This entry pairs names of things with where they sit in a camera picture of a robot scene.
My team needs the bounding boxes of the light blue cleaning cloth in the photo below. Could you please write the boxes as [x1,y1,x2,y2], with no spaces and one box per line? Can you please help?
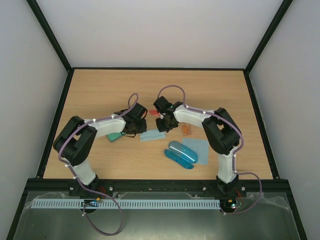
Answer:
[139,129,166,142]

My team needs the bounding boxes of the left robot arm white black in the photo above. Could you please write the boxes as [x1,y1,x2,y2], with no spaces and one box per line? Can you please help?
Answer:
[53,103,148,186]

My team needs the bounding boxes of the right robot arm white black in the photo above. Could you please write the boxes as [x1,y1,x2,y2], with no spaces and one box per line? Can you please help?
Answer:
[153,96,243,196]

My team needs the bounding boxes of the red sunglasses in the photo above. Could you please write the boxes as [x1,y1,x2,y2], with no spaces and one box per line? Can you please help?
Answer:
[143,109,160,117]

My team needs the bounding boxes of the orange sunglasses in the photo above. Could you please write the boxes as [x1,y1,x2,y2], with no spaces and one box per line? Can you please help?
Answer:
[181,123,192,136]

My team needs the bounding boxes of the green glasses case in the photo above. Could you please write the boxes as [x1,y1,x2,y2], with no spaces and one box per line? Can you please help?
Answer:
[106,132,124,143]

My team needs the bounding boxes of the blue transparent glasses case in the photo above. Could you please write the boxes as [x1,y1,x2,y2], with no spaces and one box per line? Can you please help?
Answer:
[164,141,199,170]

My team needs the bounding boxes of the light blue slotted cable duct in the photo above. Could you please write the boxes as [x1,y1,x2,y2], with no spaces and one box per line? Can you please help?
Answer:
[30,199,220,210]

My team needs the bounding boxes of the black metal frame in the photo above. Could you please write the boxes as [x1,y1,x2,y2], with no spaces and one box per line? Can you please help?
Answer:
[7,0,307,240]

